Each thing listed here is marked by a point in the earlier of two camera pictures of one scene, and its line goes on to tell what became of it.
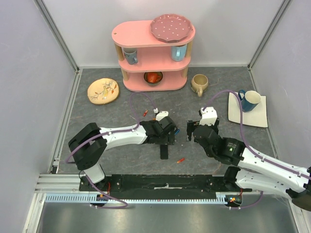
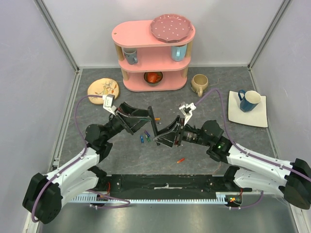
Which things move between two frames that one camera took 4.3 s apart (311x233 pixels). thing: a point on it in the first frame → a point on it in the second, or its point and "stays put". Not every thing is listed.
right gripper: (191, 127) → (178, 132)
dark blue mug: (250, 100) stays put
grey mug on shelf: (131, 55) stays put
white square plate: (257, 117) stays put
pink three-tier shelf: (148, 64) stays put
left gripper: (169, 139) → (131, 124)
